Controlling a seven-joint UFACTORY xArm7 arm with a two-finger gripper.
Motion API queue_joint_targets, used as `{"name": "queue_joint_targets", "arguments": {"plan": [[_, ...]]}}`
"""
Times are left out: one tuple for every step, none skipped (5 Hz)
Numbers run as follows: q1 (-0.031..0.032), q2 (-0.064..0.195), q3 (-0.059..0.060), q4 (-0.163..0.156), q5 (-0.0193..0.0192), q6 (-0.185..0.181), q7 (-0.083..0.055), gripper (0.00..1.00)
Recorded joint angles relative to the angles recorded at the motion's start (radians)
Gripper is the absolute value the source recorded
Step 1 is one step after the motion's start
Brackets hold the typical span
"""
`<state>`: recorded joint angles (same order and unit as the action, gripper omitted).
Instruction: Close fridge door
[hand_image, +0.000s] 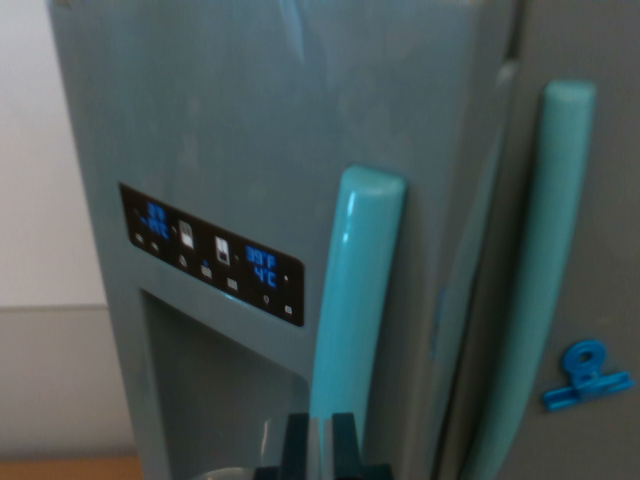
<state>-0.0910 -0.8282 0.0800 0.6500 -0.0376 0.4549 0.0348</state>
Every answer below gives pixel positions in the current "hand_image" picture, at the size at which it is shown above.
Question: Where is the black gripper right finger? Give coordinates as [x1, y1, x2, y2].
[331, 411, 363, 480]

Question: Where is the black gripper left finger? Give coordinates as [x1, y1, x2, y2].
[278, 413, 312, 480]

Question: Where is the teal handle of display door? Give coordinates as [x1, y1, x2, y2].
[306, 164, 408, 480]

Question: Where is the grey-blue fridge door with display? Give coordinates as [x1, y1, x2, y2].
[46, 0, 519, 480]

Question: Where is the grey fridge door with logo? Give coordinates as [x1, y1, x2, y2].
[437, 0, 640, 480]

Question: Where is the black display panel sticker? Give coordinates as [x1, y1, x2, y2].
[117, 181, 307, 329]

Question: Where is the blue plastic clip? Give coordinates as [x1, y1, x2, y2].
[541, 338, 637, 414]

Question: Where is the teal handle of logo door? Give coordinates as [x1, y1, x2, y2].
[458, 79, 598, 480]

